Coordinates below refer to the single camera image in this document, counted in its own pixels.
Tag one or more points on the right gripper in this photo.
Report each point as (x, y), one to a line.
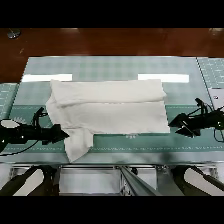
(199, 122)

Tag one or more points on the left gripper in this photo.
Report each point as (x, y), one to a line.
(47, 135)

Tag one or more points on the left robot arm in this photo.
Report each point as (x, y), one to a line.
(16, 133)

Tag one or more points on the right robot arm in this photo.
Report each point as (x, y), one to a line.
(216, 120)

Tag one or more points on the white T-shirt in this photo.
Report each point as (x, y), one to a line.
(110, 110)

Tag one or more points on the silver frame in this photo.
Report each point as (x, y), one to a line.
(100, 180)

